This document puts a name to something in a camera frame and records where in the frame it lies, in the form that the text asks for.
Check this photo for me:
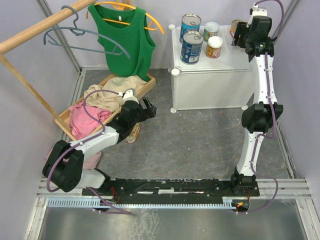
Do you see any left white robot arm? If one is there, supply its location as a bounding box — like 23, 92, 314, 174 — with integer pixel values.
42, 97, 157, 195

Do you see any dark blue tin can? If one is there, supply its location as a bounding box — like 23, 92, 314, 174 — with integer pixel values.
180, 31, 204, 65

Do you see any white plastic cube cabinet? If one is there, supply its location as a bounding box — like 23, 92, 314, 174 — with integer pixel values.
170, 25, 266, 110

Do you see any mauve cloth on floor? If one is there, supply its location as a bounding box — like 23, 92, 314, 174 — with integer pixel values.
44, 147, 102, 171

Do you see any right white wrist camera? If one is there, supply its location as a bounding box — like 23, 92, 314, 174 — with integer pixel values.
249, 4, 268, 17

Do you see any green tank top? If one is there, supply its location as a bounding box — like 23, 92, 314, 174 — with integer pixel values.
87, 4, 156, 82

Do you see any grey clothes hanger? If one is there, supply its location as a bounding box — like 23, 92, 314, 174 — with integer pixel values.
43, 5, 131, 59

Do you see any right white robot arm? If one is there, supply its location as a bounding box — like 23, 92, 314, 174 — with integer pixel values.
229, 15, 284, 196

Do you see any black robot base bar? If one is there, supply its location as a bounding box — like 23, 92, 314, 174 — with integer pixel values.
95, 174, 260, 204

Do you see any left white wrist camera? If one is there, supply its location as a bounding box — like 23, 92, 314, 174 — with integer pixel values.
118, 88, 139, 103

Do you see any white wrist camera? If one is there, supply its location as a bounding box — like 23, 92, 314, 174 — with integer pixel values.
249, 4, 268, 17
118, 88, 139, 103

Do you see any oval sardine tin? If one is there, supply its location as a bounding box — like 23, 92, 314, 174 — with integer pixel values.
229, 19, 243, 38
125, 123, 141, 144

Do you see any orange clothes hanger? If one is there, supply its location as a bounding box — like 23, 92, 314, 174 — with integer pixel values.
86, 1, 165, 43

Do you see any pink cloth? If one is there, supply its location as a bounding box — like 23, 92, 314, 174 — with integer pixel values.
69, 101, 112, 140

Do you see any wooden clothes rack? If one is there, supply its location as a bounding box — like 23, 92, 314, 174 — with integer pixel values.
0, 0, 133, 118

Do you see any beige cloth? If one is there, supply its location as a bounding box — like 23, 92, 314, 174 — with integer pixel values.
84, 75, 147, 113

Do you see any small cup white lid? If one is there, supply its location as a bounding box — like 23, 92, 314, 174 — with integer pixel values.
205, 36, 224, 59

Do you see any blue soup can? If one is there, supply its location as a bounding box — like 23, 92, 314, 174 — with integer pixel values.
179, 13, 202, 43

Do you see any white slotted cable duct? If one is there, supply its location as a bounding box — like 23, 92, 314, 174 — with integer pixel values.
47, 197, 236, 210

